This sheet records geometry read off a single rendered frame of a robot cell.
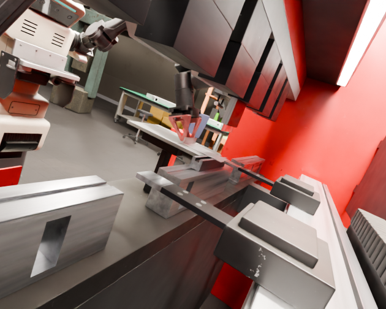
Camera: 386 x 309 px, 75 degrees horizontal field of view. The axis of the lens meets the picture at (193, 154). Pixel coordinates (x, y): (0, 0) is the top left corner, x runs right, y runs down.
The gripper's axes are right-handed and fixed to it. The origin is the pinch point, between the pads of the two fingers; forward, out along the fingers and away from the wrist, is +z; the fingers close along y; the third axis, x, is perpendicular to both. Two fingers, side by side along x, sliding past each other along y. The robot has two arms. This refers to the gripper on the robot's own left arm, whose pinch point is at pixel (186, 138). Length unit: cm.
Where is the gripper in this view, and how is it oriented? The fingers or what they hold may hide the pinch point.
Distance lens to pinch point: 78.0
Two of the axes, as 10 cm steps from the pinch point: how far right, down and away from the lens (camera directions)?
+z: 0.6, 10.0, -0.1
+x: -9.0, 0.5, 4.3
